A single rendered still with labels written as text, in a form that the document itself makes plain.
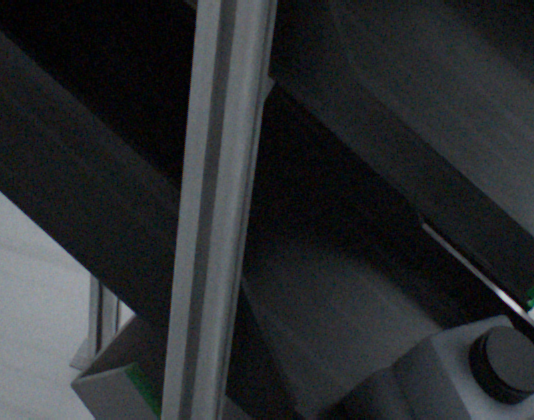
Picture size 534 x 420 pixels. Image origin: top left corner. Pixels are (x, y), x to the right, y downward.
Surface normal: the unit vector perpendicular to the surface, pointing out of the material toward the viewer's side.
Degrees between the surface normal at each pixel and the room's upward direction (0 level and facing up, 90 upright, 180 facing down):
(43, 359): 0
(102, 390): 90
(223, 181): 90
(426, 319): 25
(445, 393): 78
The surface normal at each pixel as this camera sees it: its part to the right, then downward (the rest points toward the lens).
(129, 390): -0.50, 0.52
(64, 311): 0.08, -0.76
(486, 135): 0.44, -0.54
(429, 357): -0.80, 0.12
